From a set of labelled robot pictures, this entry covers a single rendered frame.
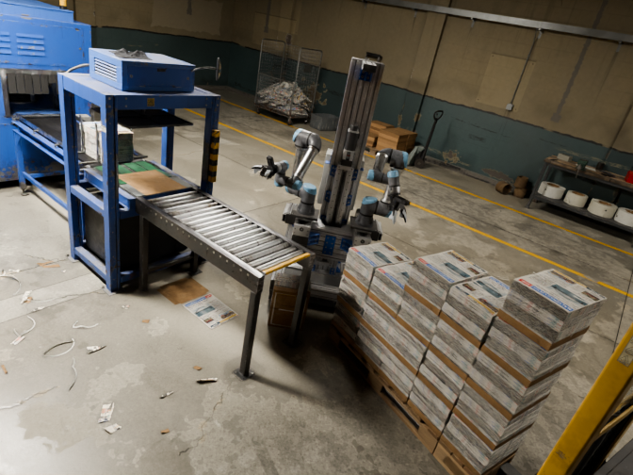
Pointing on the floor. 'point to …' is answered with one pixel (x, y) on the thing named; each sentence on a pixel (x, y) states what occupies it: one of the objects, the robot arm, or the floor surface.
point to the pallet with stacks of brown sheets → (389, 138)
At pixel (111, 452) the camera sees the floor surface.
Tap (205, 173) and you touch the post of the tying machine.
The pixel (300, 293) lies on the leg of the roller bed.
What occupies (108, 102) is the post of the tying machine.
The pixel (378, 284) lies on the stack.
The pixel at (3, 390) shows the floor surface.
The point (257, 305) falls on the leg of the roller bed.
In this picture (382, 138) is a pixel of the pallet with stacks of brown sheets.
